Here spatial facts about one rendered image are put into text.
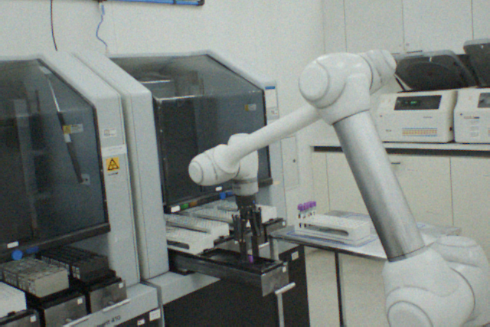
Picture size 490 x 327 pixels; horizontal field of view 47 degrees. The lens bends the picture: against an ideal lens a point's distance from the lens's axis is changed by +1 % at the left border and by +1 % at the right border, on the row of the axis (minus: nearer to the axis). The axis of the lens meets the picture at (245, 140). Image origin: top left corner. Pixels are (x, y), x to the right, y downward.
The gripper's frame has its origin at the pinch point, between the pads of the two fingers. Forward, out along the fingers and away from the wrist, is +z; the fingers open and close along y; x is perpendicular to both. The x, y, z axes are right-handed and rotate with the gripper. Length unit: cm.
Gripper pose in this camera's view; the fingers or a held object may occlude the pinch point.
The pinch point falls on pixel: (249, 249)
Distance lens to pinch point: 201.3
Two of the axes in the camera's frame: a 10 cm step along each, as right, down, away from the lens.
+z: 0.7, 9.9, 1.2
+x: 7.2, 0.3, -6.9
